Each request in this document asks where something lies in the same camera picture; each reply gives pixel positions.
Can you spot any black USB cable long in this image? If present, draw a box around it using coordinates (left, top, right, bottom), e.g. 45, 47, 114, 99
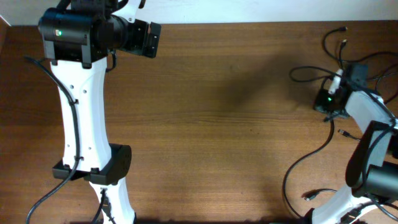
282, 119, 335, 219

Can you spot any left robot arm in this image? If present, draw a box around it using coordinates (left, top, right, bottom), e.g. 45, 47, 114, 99
38, 0, 161, 223

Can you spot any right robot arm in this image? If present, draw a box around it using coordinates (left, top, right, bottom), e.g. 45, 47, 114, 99
305, 63, 397, 223

